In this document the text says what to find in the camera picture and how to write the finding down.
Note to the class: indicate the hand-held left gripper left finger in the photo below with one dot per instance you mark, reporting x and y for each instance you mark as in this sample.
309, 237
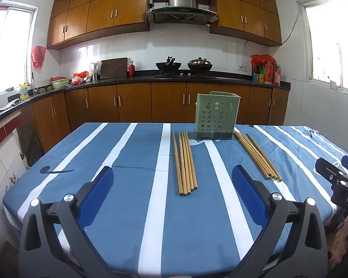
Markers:
95, 197

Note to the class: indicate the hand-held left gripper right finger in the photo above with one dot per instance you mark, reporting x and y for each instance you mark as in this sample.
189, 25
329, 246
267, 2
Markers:
246, 197

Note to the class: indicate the green perforated utensil holder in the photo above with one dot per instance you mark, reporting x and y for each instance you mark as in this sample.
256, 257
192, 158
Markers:
217, 114

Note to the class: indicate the blue white striped tablecloth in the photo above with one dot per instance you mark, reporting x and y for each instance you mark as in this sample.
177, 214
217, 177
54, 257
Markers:
133, 179

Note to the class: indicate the dark round woven tray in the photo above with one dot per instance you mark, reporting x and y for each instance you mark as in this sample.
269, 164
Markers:
30, 144

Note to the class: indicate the wooden lower kitchen cabinets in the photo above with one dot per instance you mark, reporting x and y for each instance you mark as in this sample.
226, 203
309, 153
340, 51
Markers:
133, 101

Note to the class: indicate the bottles and red bag cluster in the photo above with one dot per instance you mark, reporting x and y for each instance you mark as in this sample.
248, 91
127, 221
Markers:
271, 73

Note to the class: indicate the green basin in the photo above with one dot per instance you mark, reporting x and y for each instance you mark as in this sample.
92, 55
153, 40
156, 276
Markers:
59, 84

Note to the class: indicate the red white plastic bag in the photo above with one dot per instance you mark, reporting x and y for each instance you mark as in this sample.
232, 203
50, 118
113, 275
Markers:
80, 76

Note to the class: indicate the red basin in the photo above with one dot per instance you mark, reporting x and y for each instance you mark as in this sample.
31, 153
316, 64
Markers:
56, 78

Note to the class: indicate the black kitchen countertop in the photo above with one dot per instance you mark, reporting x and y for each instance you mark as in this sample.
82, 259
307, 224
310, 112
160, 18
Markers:
139, 79

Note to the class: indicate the metal canister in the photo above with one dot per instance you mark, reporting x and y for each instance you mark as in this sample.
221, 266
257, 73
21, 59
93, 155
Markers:
95, 71

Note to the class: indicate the yellow detergent bottle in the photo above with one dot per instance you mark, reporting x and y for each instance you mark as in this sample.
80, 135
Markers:
23, 92

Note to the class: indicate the grey dish cloth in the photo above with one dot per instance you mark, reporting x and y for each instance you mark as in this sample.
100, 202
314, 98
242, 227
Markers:
7, 105

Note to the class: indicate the steel faucet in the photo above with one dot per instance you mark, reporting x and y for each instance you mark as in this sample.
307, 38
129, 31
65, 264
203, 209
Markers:
33, 84

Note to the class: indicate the dark wooden cutting board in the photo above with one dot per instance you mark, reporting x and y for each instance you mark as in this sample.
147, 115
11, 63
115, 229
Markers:
113, 68

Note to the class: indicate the red bag over bottles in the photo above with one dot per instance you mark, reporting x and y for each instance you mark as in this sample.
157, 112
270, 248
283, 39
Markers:
261, 59

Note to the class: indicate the red bottle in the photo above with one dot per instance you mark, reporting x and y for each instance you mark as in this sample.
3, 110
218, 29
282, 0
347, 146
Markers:
132, 70

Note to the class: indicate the black gas stove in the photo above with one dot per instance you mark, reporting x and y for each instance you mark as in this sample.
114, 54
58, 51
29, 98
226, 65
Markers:
185, 74

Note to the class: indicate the dark wok with lid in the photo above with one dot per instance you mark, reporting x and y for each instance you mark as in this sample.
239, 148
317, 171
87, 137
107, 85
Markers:
200, 64

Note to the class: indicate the red hanging plastic bag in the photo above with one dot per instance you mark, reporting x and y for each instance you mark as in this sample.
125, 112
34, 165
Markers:
38, 56

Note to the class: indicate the steel range hood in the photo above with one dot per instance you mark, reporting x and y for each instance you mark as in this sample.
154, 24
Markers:
179, 0

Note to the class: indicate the window with grey frame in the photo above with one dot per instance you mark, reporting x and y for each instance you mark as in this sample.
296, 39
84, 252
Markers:
327, 43

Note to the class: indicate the white wall outlet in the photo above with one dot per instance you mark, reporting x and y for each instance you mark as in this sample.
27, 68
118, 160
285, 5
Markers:
242, 68

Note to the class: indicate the window with white frame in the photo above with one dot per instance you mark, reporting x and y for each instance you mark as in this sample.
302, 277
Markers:
11, 49

